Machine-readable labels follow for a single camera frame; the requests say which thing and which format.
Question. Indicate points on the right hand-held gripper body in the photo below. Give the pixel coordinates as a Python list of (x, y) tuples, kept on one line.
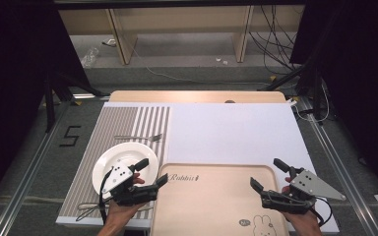
[(311, 185)]

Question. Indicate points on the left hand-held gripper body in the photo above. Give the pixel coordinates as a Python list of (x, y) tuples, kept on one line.
[(118, 177)]

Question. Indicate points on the white ceramic plate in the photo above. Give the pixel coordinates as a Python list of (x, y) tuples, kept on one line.
[(121, 154)]

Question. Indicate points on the silver metal fork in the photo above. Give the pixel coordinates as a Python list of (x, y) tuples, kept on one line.
[(138, 137)]

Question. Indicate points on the silver metal knife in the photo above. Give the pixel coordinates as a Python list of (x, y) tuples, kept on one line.
[(87, 206)]

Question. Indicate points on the beige printed tray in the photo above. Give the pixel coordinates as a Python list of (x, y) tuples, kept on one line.
[(210, 203)]

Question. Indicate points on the person's right hand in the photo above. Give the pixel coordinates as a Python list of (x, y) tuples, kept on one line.
[(303, 219)]

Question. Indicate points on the person's left hand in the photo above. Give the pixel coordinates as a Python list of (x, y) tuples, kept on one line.
[(123, 211)]

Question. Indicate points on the striped woven placemat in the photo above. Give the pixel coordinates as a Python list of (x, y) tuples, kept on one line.
[(118, 121)]

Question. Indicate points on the white board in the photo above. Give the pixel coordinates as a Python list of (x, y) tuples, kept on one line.
[(236, 131)]

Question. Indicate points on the black metal stand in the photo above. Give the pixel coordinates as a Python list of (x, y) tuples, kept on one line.
[(316, 95), (50, 105)]

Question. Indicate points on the light wooden table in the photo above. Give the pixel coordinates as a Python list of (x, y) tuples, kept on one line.
[(193, 96)]

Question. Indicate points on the dark curtain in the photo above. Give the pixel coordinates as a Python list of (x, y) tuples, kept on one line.
[(13, 82), (364, 82)]

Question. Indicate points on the clear plastic bag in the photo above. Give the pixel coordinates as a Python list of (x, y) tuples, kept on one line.
[(89, 57)]

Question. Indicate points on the metal floor rail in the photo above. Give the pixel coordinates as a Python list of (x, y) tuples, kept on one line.
[(23, 183), (344, 173)]

